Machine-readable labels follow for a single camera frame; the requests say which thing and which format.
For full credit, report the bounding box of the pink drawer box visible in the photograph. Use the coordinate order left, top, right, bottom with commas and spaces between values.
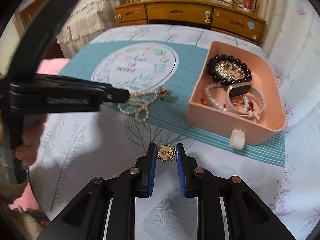
187, 41, 286, 150

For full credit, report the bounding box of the tree print bed sheet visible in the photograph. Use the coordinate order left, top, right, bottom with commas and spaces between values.
28, 24, 287, 240

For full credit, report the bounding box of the lace covered cabinet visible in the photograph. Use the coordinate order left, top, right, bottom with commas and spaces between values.
56, 0, 120, 59

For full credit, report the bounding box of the white pearl bracelet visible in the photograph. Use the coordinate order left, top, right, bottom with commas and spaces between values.
203, 82, 252, 113

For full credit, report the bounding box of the gold green brooch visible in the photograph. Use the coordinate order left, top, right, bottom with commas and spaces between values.
158, 87, 177, 102

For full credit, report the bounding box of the gold round earring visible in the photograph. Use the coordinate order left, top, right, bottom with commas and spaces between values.
157, 145, 175, 163

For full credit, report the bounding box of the pink band smart watch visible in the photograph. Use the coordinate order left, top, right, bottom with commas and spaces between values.
226, 82, 265, 123

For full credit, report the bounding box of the red white mug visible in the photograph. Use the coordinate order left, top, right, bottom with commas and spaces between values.
243, 0, 256, 12

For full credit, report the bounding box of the small pearl necklace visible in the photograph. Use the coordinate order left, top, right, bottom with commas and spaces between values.
118, 89, 161, 124

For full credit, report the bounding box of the left hand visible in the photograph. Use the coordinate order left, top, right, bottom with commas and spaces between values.
14, 114, 48, 166

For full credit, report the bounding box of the black bead bracelet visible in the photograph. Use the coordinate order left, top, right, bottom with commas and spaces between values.
206, 54, 253, 86

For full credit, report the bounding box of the white floral curtain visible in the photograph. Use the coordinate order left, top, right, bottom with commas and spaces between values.
258, 0, 319, 239

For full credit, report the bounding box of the wooden desk with drawers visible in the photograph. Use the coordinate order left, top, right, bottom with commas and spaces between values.
114, 0, 266, 44

